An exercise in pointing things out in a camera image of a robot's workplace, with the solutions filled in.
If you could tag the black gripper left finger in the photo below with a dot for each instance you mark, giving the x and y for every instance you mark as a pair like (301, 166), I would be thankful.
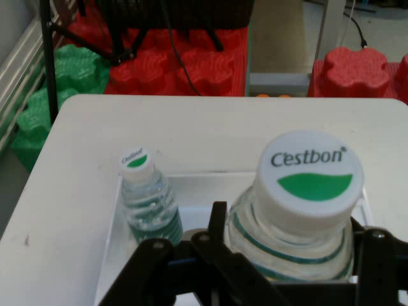
(191, 274)

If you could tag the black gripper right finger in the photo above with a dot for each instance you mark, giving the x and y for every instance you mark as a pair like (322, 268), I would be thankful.
(379, 267)

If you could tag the clear water bottle green label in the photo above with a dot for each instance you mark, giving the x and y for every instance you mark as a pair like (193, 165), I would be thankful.
(150, 204)
(306, 178)

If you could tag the white box blue side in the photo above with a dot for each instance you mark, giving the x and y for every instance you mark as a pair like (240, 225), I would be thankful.
(194, 201)

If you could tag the orange foam block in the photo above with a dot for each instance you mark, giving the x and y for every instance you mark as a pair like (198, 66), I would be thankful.
(263, 95)

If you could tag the large red foam block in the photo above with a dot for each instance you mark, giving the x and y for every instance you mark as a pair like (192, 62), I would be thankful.
(153, 70)

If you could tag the green foam block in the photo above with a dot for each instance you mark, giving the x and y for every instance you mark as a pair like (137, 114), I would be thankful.
(73, 73)

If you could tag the black tripod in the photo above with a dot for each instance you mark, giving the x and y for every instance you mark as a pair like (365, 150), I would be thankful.
(51, 79)

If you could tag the black stand object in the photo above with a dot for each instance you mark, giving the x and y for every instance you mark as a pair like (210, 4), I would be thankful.
(191, 12)

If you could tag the grey metal frame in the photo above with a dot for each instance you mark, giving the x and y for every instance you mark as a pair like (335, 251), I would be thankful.
(328, 38)

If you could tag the aluminium wall rail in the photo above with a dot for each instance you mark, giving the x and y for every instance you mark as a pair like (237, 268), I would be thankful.
(19, 73)

